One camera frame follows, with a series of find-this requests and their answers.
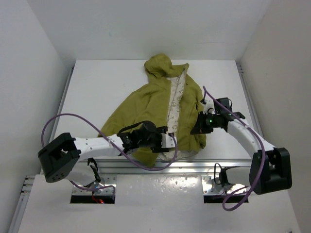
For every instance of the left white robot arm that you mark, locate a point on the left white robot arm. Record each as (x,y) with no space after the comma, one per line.
(73,158)

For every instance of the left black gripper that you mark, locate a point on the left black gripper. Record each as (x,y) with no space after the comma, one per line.
(159,130)

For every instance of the white front cover panel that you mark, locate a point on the white front cover panel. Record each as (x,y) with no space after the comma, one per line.
(153,204)

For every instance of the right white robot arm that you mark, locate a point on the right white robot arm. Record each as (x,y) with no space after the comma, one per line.
(270,169)

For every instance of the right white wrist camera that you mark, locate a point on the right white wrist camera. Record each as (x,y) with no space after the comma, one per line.
(208,106)

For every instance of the aluminium frame rail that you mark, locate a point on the aluminium frame rail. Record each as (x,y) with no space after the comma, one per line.
(109,166)

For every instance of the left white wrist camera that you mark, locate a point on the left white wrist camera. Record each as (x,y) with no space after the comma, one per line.
(168,141)

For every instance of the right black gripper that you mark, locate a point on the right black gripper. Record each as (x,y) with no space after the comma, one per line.
(199,127)

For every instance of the olive green hooded jacket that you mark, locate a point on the olive green hooded jacket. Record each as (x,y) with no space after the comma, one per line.
(171,98)

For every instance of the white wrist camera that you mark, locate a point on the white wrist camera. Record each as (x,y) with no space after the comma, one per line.
(168,141)
(208,106)

